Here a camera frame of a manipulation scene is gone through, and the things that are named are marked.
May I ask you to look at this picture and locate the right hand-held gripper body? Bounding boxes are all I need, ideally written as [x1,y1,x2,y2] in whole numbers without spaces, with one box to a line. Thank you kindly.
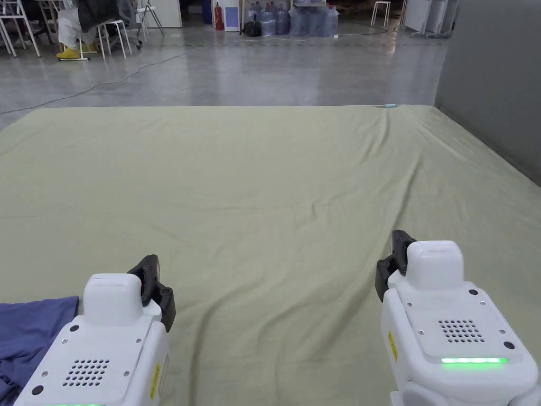
[380,241,535,406]

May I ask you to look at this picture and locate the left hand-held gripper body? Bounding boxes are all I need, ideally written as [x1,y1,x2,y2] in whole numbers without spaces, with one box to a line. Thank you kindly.
[12,273,170,406]

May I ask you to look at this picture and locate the dark blue shirt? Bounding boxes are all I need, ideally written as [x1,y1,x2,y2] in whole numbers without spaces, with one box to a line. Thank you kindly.
[0,296,81,406]

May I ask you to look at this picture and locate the bed with pale green sheet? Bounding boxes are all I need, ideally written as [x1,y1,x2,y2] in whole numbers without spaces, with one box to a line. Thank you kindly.
[0,105,541,406]

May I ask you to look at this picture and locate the white metal stool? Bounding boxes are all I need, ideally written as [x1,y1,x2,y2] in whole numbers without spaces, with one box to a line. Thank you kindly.
[370,0,392,27]
[97,20,133,60]

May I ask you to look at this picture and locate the group of water jugs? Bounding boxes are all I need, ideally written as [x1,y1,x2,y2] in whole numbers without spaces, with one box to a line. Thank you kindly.
[247,2,341,38]

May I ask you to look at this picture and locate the white folding chair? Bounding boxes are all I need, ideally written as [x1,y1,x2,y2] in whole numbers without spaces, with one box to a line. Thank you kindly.
[137,0,166,42]

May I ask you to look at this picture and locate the stand with draped clothes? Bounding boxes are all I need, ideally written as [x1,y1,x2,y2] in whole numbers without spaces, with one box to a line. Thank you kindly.
[56,0,107,62]

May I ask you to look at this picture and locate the white air purifier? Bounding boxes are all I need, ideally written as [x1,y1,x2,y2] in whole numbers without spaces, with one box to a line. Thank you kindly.
[223,0,242,33]

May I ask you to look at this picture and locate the long floor cable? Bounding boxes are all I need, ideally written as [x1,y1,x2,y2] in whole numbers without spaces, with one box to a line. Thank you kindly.
[0,41,237,115]

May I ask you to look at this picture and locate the white table frame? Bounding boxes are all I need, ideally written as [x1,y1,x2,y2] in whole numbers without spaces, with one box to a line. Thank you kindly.
[0,0,43,58]

